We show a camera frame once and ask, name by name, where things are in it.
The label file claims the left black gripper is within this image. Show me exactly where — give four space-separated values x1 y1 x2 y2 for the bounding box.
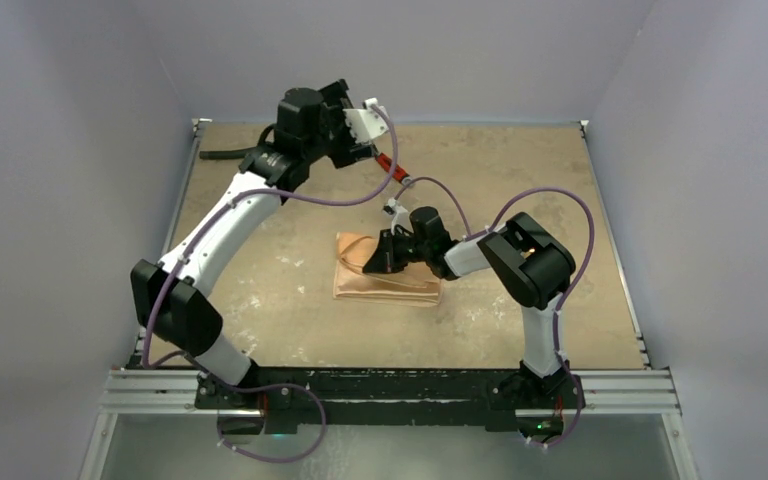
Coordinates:
304 86 378 170

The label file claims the orange cloth napkin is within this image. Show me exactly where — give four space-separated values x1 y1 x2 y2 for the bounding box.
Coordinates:
333 232 443 307

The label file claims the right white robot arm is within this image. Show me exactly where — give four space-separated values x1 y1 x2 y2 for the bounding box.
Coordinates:
362 206 576 407

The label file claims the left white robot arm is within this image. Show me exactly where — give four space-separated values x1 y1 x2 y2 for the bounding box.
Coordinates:
130 80 390 409

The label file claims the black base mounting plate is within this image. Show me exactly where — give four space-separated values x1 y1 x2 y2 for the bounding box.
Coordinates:
195 365 585 434

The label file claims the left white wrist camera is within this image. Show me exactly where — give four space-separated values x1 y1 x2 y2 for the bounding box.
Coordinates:
343 98 389 145

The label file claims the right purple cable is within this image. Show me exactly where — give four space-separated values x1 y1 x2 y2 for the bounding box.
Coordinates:
387 176 596 450

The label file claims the purple cable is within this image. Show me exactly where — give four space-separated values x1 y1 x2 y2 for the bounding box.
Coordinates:
142 99 400 464
387 176 596 450

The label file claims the red handled adjustable wrench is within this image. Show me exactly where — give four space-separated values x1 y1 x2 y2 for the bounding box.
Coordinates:
374 152 413 187

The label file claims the black foam hose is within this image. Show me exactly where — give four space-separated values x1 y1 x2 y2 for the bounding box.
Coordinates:
199 125 279 162

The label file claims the aluminium frame rail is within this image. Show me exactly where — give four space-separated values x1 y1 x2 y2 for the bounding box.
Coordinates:
100 370 681 415

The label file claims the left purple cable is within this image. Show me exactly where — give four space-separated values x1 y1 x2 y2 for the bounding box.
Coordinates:
142 99 400 464

